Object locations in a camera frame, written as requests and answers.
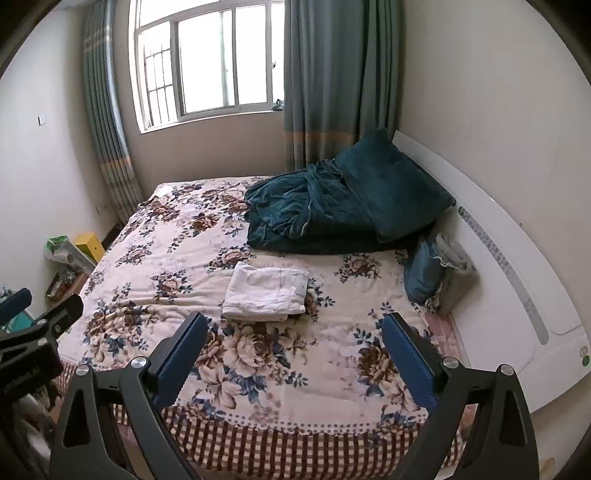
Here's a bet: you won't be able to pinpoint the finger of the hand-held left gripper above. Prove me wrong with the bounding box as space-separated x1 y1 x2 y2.
0 294 84 356
0 288 32 324

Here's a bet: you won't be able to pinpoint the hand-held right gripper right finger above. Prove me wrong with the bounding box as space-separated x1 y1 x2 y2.
381 312 541 480

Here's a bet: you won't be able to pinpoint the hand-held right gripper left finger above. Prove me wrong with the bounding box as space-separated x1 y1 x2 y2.
48 312 209 480

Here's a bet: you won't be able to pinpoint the white pants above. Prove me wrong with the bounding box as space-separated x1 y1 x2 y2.
222 261 311 322

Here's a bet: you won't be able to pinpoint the wooden nightstand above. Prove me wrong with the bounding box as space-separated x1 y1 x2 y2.
45 270 90 303

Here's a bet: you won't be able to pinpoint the pink bed sheet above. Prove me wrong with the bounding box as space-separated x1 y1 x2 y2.
425 309 472 365

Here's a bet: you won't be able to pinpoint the green and white box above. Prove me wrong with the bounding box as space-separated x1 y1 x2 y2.
44 235 77 264

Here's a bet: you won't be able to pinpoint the yellow box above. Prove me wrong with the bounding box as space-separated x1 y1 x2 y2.
74 232 106 265

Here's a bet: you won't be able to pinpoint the small teal pillow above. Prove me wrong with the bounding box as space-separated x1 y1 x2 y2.
403 240 446 305

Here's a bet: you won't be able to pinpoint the grey frayed cloth pillow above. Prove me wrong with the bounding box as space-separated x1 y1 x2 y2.
429 233 478 317

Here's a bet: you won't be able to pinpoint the floral bed blanket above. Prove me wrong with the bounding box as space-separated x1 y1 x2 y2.
58 178 467 435

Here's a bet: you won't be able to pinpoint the brown checked bed sheet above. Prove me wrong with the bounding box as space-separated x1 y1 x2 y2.
55 360 467 480

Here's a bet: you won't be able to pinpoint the white bed headboard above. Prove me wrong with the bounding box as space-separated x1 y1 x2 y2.
392 130 591 414

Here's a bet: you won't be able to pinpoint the teal velvet quilt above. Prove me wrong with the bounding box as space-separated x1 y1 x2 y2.
244 159 416 256

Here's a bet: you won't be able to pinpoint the large teal velvet pillow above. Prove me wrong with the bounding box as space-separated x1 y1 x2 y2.
333 128 457 244

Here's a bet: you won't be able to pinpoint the teal striped curtain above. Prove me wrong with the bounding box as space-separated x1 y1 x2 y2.
283 0 407 174
82 0 144 224

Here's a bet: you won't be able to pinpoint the white framed window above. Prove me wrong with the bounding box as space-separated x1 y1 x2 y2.
127 0 286 134

